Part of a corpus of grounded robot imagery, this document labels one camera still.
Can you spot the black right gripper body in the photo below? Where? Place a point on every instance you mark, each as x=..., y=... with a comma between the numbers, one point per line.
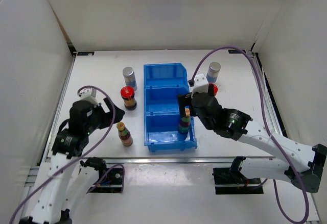
x=208, y=124

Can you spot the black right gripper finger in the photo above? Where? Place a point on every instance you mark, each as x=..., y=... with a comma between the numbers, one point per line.
x=184, y=101
x=211, y=90

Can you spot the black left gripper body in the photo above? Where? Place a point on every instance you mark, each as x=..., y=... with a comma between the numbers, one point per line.
x=100, y=118

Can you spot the red-lid sauce jar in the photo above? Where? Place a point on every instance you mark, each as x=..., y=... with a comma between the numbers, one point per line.
x=214, y=87
x=128, y=96

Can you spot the silver-cap shaker bottle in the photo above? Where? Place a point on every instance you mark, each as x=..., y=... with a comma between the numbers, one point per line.
x=213, y=72
x=129, y=77

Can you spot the yellow-cap sauce bottle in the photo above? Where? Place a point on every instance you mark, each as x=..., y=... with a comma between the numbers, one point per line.
x=124, y=134
x=185, y=122

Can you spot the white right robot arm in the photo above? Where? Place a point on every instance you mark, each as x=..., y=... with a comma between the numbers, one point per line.
x=293, y=162

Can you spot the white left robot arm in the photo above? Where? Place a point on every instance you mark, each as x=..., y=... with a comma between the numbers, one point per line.
x=70, y=178

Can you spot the blue plastic divided bin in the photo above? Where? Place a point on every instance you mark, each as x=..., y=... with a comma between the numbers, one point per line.
x=163, y=83

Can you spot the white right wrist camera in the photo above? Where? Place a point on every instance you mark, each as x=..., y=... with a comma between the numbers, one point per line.
x=199, y=84

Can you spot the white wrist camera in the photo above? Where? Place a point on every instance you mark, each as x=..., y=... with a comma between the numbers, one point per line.
x=199, y=84
x=88, y=94

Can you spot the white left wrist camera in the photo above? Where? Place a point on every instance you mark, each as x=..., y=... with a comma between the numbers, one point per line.
x=88, y=94

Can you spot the aluminium frame rail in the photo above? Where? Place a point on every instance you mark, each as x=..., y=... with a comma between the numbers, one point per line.
x=176, y=186

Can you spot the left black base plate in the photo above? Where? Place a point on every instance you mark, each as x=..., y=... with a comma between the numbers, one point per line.
x=111, y=180

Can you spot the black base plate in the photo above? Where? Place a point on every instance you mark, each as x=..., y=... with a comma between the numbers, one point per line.
x=111, y=180
x=228, y=184

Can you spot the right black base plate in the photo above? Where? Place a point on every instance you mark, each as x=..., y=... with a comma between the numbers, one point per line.
x=228, y=184

